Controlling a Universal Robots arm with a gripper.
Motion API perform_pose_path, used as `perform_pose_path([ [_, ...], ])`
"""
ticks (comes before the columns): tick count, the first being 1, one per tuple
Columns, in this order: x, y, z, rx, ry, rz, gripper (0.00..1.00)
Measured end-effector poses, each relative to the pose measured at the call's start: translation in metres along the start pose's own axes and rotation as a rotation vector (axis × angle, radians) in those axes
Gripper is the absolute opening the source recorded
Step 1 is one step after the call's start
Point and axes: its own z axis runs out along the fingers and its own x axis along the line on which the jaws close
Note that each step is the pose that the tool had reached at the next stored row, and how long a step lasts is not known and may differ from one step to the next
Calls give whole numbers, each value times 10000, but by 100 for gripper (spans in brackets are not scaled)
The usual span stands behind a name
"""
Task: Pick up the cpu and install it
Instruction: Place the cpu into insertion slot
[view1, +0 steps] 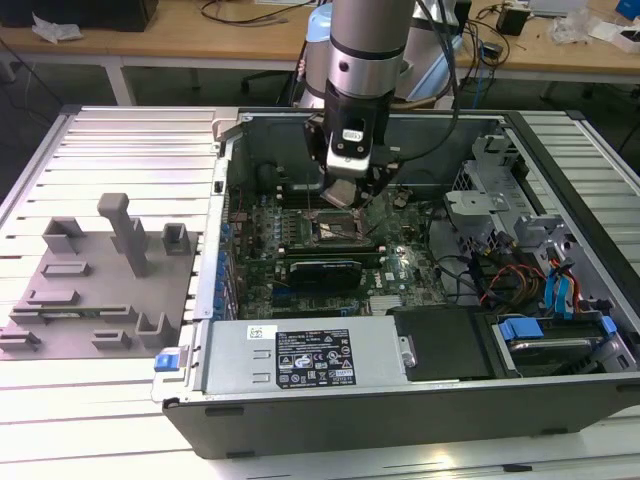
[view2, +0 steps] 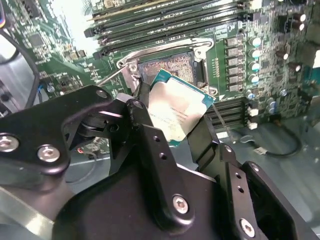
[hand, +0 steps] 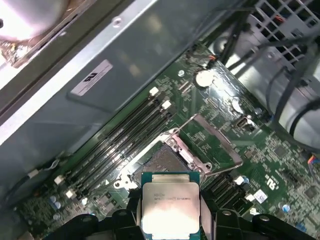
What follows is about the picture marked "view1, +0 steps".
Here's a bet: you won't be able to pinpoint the blue case latch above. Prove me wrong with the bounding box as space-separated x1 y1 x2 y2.
154 348 181 373

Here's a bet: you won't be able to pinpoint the small silver chipset heatsink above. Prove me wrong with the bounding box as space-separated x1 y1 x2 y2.
368 293 402 317

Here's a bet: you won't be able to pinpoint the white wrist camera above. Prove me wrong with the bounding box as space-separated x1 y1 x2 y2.
326 118 375 180

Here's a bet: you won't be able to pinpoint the CPU socket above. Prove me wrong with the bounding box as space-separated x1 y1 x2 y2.
308 207 365 247

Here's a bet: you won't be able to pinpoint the blue flat data cable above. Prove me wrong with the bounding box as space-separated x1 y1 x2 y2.
543 272 560 319
555 263 577 320

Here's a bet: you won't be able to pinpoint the black computer tower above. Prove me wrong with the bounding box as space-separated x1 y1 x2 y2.
453 0 474 32

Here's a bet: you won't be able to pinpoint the grey plastic parts rack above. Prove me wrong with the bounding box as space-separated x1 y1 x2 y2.
0 191 202 362

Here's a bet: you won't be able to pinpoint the black open PC case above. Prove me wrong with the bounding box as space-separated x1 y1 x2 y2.
149 106 640 461

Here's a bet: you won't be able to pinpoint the metal socket cover frame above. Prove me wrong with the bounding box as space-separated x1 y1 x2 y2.
353 204 385 239

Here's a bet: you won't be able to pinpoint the black graphics card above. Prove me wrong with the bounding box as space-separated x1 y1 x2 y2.
285 257 365 292

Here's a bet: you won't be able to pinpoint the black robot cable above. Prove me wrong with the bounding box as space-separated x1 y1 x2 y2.
392 0 461 164

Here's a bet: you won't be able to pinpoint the hard disk in blue carrier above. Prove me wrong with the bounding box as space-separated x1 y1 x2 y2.
491 312 620 380

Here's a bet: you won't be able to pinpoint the clear plastic bags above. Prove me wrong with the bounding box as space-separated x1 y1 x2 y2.
547 8 604 47

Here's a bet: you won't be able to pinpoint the small black cube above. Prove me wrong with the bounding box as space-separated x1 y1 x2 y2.
495 3 532 37

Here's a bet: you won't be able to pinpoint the grey metal disk bay bracket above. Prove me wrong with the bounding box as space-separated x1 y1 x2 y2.
514 212 584 286

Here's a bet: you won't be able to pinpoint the grey metal drive cage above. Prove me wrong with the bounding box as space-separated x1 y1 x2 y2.
457 132 531 201

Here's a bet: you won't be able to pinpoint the silver square CPU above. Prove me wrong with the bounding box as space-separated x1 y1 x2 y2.
321 178 360 209

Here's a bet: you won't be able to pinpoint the black plastic drive cover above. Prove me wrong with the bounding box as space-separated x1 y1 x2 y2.
385 305 497 382

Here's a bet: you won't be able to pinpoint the wooden desk white frame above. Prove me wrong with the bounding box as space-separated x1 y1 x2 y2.
0 0 314 107
452 0 640 101

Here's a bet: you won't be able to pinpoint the white flat box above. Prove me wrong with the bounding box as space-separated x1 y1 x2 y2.
588 18 640 55

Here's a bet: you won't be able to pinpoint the blue expansion slot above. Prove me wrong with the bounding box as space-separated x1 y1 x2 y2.
271 282 302 307

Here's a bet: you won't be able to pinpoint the white flat device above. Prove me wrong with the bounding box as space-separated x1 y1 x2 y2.
528 0 587 15

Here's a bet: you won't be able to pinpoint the silver metal drive bracket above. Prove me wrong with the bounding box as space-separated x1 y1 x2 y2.
443 188 507 251

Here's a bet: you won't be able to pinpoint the pale grey case latch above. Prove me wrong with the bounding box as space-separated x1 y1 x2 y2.
211 107 242 147

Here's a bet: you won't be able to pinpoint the coloured power wire bundle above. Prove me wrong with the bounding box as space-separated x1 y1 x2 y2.
477 262 549 307

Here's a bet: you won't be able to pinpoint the installed RAM stick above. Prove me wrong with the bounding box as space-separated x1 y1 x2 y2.
276 242 387 267

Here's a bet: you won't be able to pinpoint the crumpled white plastic bag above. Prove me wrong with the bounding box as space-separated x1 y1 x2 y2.
30 10 85 45

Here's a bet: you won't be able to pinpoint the green RAM stick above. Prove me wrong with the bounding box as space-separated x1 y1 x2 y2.
35 307 130 322

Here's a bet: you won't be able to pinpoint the large black box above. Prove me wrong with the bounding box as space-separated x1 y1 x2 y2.
0 0 160 32

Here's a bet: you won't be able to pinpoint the green motherboard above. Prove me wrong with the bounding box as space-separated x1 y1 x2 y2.
225 185 454 322

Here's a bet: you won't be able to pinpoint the grey power supply with label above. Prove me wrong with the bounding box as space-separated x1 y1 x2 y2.
201 316 407 397

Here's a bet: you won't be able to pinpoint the small black transformer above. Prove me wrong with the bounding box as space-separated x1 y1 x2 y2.
478 40 505 65

